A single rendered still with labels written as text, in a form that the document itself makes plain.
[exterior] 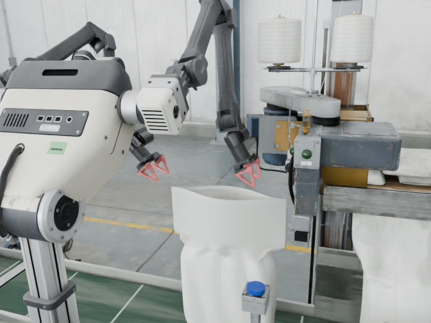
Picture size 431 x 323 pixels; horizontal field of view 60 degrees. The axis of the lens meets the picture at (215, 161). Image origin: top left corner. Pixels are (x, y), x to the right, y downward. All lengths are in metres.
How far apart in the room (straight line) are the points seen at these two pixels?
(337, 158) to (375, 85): 5.20
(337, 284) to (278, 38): 1.09
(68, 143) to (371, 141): 0.83
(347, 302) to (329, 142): 0.91
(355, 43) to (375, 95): 4.98
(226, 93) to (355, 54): 0.46
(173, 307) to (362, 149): 1.22
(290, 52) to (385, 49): 4.95
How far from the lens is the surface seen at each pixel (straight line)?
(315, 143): 1.12
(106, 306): 2.04
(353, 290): 1.84
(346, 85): 1.63
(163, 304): 1.99
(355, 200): 1.39
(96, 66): 1.08
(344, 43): 1.41
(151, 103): 0.94
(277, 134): 1.57
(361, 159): 1.18
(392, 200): 1.40
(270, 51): 1.41
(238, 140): 1.34
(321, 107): 1.27
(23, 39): 8.82
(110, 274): 2.26
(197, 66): 1.10
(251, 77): 6.49
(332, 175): 1.50
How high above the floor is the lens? 1.60
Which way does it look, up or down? 17 degrees down
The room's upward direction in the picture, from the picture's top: 1 degrees counter-clockwise
